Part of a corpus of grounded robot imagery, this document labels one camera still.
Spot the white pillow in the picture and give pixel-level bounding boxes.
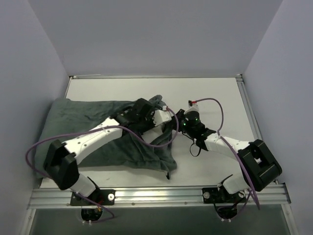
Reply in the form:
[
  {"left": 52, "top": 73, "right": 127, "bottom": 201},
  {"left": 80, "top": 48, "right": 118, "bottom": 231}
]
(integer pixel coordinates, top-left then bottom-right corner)
[{"left": 142, "top": 126, "right": 163, "bottom": 143}]

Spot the aluminium right side rail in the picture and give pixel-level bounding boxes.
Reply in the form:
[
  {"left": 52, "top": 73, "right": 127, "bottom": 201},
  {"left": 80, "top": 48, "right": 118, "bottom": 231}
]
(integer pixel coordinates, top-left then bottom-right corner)
[{"left": 236, "top": 77, "right": 282, "bottom": 191}]

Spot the dark green pillowcase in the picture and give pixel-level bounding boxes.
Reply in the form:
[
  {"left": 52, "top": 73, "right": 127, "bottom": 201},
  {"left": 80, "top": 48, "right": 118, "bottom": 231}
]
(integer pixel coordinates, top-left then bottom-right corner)
[{"left": 25, "top": 98, "right": 178, "bottom": 178}]

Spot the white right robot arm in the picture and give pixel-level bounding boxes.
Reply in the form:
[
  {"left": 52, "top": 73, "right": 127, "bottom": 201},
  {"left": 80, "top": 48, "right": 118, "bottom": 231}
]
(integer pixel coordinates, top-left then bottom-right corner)
[{"left": 171, "top": 109, "right": 282, "bottom": 202}]

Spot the aluminium front frame rail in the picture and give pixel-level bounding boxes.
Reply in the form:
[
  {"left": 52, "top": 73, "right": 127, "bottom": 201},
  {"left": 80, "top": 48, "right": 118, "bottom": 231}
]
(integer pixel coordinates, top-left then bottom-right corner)
[{"left": 26, "top": 182, "right": 291, "bottom": 209}]

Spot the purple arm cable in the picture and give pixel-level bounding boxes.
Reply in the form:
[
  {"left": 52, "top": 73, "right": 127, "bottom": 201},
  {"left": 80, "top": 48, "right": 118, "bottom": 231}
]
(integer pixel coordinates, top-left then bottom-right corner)
[
  {"left": 193, "top": 97, "right": 262, "bottom": 218},
  {"left": 25, "top": 107, "right": 180, "bottom": 223}
]

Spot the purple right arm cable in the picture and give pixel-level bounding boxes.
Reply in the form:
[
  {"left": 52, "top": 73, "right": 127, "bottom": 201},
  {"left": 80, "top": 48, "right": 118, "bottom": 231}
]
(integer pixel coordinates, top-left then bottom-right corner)
[{"left": 193, "top": 97, "right": 262, "bottom": 218}]

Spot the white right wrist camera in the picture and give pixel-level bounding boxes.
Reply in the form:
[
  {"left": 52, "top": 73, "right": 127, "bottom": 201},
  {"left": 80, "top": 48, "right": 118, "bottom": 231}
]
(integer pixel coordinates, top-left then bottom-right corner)
[{"left": 186, "top": 100, "right": 199, "bottom": 113}]

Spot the black loop strap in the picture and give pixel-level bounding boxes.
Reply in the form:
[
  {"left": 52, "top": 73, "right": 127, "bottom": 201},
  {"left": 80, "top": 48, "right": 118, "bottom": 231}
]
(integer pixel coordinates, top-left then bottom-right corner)
[{"left": 189, "top": 141, "right": 203, "bottom": 157}]

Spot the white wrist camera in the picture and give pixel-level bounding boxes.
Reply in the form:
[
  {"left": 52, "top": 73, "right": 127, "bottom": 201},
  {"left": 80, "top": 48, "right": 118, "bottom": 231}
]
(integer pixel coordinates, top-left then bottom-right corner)
[
  {"left": 152, "top": 106, "right": 172, "bottom": 127},
  {"left": 186, "top": 100, "right": 199, "bottom": 113}
]

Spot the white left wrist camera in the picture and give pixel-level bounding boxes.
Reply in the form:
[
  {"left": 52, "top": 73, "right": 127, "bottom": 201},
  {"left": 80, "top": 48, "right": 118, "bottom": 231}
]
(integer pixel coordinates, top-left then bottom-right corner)
[{"left": 152, "top": 106, "right": 172, "bottom": 127}]

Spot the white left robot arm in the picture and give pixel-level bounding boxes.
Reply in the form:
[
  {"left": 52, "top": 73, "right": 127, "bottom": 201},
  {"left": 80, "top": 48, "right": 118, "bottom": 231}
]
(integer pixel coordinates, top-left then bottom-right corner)
[{"left": 44, "top": 98, "right": 171, "bottom": 205}]

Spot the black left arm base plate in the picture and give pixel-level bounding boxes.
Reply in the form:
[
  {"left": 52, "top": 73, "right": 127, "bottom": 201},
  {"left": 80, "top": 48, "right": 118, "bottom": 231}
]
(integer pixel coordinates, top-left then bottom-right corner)
[{"left": 69, "top": 189, "right": 115, "bottom": 206}]

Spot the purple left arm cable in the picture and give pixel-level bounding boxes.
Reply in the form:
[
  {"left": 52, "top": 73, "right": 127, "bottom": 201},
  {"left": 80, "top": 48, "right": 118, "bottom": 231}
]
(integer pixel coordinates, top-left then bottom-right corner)
[{"left": 25, "top": 107, "right": 180, "bottom": 223}]

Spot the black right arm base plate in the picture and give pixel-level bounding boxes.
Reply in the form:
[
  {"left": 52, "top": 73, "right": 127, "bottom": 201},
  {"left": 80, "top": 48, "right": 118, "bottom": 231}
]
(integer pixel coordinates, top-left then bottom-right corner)
[{"left": 202, "top": 187, "right": 246, "bottom": 204}]

